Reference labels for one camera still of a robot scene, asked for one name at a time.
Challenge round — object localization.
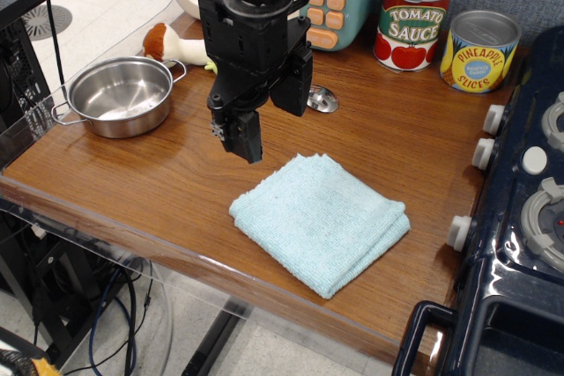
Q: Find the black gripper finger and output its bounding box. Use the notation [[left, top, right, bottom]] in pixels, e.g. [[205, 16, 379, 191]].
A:
[[211, 110, 263, 164], [271, 45, 313, 116]]

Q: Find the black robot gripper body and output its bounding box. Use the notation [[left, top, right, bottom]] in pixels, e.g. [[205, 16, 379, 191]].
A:
[[198, 0, 310, 111]]

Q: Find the light blue cloth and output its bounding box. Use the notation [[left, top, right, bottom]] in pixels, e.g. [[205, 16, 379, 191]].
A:
[[229, 154, 411, 299]]

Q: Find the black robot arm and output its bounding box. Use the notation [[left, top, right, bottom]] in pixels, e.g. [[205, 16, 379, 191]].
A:
[[198, 0, 313, 164]]

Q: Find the small stainless steel pan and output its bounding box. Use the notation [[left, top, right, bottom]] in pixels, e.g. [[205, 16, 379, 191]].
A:
[[51, 56, 187, 139]]

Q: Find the metal table grommet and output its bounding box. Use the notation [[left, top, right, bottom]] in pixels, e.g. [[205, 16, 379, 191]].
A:
[[308, 85, 339, 114]]

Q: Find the plush mushroom toy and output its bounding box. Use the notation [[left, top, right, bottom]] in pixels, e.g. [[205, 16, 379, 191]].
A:
[[142, 23, 218, 73]]

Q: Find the tomato sauce can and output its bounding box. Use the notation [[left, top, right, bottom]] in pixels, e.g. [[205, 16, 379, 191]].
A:
[[374, 0, 450, 71]]

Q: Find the pineapple slices can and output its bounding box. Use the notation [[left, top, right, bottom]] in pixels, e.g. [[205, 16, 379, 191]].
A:
[[440, 10, 522, 93]]

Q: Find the white stove knob middle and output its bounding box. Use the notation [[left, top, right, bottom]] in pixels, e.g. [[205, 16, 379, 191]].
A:
[[471, 138, 494, 171]]

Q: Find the white stove knob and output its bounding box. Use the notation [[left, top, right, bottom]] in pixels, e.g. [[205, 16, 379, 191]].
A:
[[482, 105, 505, 136], [447, 216, 472, 252], [471, 138, 494, 171]]

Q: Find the white stove knob top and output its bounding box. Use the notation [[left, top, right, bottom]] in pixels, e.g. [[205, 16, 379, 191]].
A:
[[482, 105, 505, 136]]

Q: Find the black table leg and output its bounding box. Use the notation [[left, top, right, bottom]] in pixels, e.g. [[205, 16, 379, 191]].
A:
[[181, 311, 241, 376]]

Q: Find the white stove knob bottom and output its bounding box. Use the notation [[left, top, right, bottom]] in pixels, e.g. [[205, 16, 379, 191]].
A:
[[447, 216, 472, 252]]

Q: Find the black equipment rack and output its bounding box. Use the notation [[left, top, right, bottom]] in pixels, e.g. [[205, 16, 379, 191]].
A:
[[1, 0, 131, 368]]

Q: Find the dark blue toy stove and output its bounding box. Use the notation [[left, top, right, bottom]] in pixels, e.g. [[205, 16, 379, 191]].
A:
[[393, 26, 563, 375]]

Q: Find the blue cable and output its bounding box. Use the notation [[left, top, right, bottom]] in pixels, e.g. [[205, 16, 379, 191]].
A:
[[87, 266, 137, 376]]

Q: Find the black cable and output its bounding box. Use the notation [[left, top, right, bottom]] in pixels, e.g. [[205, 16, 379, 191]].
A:
[[61, 256, 155, 376]]

